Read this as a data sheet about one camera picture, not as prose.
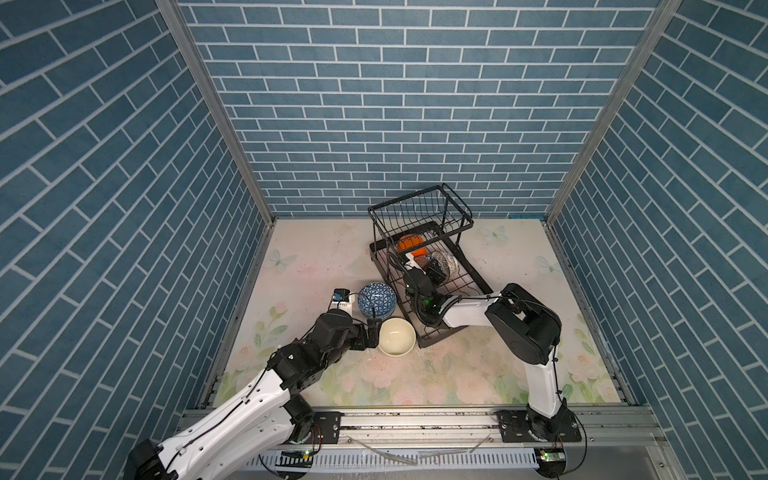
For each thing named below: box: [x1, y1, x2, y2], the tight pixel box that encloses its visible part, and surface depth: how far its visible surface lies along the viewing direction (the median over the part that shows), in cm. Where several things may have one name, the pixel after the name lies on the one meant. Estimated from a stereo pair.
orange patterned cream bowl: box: [378, 318, 416, 358], surface depth 88 cm
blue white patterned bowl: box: [358, 282, 397, 319], surface depth 93 cm
